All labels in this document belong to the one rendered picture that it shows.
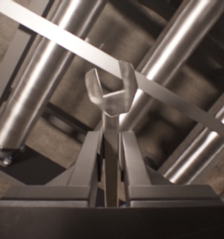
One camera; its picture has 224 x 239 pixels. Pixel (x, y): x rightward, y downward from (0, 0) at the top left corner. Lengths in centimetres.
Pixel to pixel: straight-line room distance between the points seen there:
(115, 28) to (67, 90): 61
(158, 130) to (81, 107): 70
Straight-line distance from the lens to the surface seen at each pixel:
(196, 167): 66
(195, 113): 57
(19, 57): 72
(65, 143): 161
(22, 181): 68
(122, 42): 144
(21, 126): 61
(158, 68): 52
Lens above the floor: 142
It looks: 74 degrees down
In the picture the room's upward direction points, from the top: 179 degrees counter-clockwise
